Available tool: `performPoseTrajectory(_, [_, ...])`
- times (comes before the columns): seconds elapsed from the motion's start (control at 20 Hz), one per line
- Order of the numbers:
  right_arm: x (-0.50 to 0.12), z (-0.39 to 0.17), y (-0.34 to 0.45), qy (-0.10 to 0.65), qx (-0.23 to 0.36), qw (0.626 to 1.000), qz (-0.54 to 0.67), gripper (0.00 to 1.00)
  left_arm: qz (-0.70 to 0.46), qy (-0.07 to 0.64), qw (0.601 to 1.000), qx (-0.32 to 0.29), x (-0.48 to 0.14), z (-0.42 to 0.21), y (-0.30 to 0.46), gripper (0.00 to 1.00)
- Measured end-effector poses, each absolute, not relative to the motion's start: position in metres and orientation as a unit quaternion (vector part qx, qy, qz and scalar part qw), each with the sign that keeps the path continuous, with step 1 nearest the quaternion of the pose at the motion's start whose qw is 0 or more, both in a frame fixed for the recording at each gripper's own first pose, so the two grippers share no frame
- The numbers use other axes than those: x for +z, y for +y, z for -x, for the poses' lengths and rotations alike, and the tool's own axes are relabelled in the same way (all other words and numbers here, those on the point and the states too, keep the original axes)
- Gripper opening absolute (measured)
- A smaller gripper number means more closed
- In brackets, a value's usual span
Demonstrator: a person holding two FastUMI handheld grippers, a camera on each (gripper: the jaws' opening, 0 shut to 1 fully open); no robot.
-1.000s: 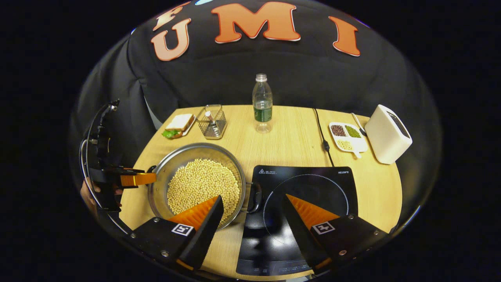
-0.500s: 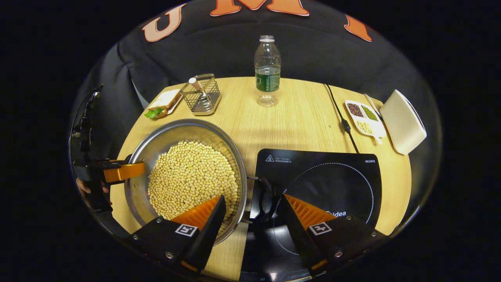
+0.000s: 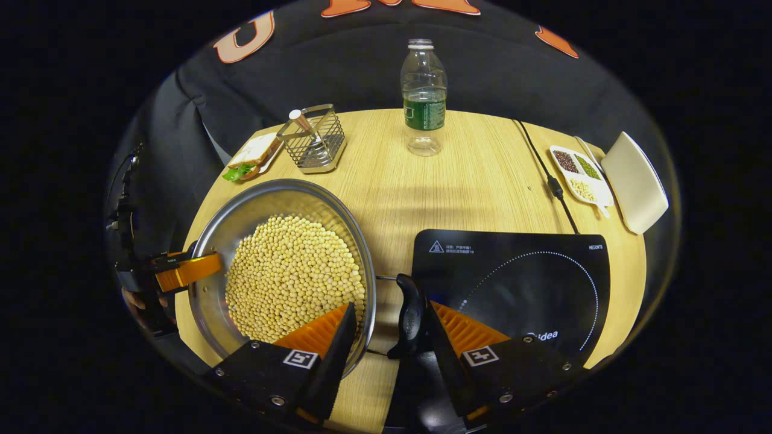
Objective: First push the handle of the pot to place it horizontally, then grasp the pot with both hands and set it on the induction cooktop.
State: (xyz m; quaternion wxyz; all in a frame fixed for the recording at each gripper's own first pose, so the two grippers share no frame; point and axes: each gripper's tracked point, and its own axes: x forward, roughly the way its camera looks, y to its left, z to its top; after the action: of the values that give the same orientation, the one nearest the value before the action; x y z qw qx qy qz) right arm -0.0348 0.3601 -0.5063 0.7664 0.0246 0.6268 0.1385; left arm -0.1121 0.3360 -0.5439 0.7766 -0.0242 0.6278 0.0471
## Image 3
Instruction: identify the pile of green mung beans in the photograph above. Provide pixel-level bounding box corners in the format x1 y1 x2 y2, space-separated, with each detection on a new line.
574 154 603 181

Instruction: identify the black power cable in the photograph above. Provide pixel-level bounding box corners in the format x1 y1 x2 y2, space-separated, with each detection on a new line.
513 119 580 234

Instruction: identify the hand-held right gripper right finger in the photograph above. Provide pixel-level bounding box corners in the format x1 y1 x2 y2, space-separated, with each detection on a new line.
425 301 589 423

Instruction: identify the stainless steel pot black handle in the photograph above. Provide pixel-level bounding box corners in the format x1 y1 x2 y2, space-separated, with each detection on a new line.
187 179 432 379

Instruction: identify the white divided plate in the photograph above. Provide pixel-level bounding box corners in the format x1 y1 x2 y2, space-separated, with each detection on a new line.
549 145 615 219

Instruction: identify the black induction cooktop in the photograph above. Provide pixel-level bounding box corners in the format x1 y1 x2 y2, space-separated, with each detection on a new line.
386 229 612 430

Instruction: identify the pile of soybeans in pot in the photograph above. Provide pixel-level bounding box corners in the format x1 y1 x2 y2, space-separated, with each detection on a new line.
225 215 367 344

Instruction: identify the white power cable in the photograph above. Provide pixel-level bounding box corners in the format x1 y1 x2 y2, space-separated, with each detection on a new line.
574 136 604 172

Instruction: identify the metal wire basket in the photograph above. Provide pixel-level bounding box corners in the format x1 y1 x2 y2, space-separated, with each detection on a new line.
276 104 347 175

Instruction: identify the clear plastic water bottle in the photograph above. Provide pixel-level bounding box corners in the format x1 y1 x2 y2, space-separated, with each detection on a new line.
400 39 448 157

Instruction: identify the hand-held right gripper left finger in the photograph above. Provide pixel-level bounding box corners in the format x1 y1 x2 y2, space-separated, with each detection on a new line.
205 303 358 423

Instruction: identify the small white plate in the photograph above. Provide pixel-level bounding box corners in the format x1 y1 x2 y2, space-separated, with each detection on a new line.
228 133 285 180

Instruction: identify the white toaster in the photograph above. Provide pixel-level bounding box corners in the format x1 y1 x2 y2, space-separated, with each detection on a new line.
601 131 669 235

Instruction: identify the sandwich with lettuce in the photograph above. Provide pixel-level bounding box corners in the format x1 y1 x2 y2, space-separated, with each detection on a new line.
222 134 281 183

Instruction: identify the metal utensil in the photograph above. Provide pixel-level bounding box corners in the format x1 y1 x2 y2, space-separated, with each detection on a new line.
288 108 329 163

